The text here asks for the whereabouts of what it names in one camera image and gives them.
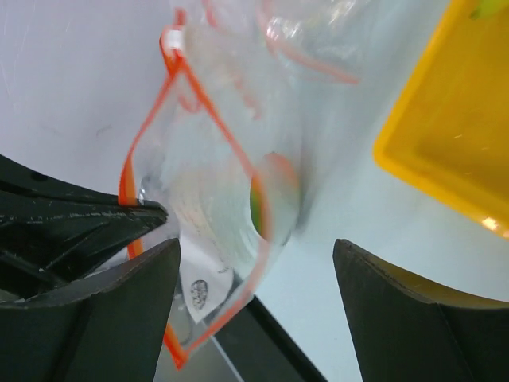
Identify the yellow plastic bin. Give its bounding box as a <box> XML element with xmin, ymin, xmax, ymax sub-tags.
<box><xmin>374</xmin><ymin>1</ymin><xmax>508</xmax><ymax>237</ymax></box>

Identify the clear orange-zipper zip bag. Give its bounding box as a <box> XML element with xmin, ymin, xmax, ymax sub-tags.
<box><xmin>119</xmin><ymin>1</ymin><xmax>378</xmax><ymax>369</ymax></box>

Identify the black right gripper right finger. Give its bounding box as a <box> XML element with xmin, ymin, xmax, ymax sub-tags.
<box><xmin>332</xmin><ymin>239</ymin><xmax>508</xmax><ymax>381</ymax></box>

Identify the orange green toy mango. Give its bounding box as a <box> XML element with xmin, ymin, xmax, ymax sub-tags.
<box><xmin>258</xmin><ymin>152</ymin><xmax>301</xmax><ymax>245</ymax></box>

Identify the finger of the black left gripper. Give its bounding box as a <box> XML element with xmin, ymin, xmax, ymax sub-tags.
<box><xmin>1</xmin><ymin>157</ymin><xmax>168</xmax><ymax>298</ymax></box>

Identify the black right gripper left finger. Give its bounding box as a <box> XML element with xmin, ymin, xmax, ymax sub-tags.
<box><xmin>1</xmin><ymin>239</ymin><xmax>181</xmax><ymax>381</ymax></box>

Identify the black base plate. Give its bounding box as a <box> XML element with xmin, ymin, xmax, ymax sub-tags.
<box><xmin>216</xmin><ymin>298</ymin><xmax>326</xmax><ymax>382</ymax></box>

